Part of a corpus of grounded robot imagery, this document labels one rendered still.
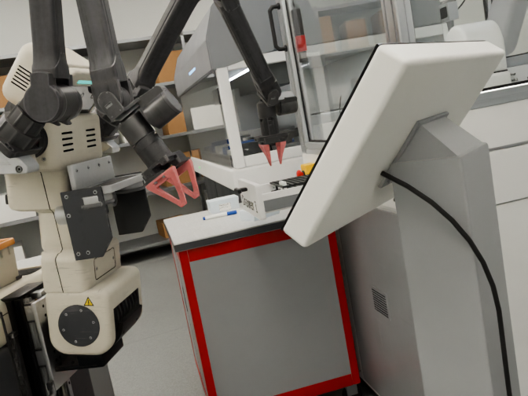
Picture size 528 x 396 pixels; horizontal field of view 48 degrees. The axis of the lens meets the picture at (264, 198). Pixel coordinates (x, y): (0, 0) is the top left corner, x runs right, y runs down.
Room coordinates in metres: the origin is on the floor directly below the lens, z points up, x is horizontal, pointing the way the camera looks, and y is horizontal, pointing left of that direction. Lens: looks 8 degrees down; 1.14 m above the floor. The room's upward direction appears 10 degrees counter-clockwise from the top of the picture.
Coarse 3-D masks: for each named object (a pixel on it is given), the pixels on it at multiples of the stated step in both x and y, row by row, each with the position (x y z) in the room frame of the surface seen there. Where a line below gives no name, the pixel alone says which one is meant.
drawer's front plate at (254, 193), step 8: (240, 184) 2.03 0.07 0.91; (248, 184) 1.89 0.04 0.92; (256, 184) 1.82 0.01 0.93; (248, 192) 1.92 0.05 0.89; (256, 192) 1.80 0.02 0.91; (256, 200) 1.81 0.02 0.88; (248, 208) 1.97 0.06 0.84; (264, 208) 1.80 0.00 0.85; (256, 216) 1.86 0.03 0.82; (264, 216) 1.80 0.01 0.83
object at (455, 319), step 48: (480, 144) 1.01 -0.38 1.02; (432, 192) 0.93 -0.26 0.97; (480, 192) 0.96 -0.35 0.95; (432, 240) 0.94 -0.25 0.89; (480, 240) 0.93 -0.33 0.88; (432, 288) 0.94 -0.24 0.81; (480, 288) 0.90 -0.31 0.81; (432, 336) 0.95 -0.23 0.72; (480, 336) 0.90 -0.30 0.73; (432, 384) 0.96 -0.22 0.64; (480, 384) 0.91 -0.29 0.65
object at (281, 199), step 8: (264, 184) 2.07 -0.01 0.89; (264, 192) 2.07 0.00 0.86; (272, 192) 1.82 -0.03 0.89; (280, 192) 1.83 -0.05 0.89; (288, 192) 1.84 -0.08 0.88; (296, 192) 1.84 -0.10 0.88; (264, 200) 1.82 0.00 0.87; (272, 200) 1.82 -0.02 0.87; (280, 200) 1.83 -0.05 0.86; (288, 200) 1.83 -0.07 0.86; (272, 208) 1.82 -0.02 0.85; (280, 208) 1.83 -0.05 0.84
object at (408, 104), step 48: (384, 48) 0.77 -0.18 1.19; (432, 48) 0.89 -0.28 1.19; (480, 48) 1.07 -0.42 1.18; (384, 96) 0.77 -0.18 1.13; (432, 96) 0.93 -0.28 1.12; (336, 144) 0.82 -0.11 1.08; (384, 144) 0.87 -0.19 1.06; (432, 144) 0.94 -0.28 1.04; (336, 192) 0.83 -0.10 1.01; (384, 192) 1.05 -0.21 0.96
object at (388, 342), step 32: (352, 224) 2.01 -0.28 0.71; (384, 224) 1.73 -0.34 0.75; (512, 224) 1.52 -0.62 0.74; (352, 256) 2.06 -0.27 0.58; (384, 256) 1.77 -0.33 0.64; (512, 256) 1.51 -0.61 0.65; (352, 288) 2.12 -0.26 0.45; (384, 288) 1.81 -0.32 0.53; (512, 288) 1.51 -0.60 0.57; (352, 320) 2.18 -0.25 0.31; (384, 320) 1.86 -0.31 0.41; (512, 320) 1.51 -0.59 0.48; (384, 352) 1.90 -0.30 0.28; (416, 352) 1.65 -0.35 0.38; (384, 384) 1.95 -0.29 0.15; (416, 384) 1.68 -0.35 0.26
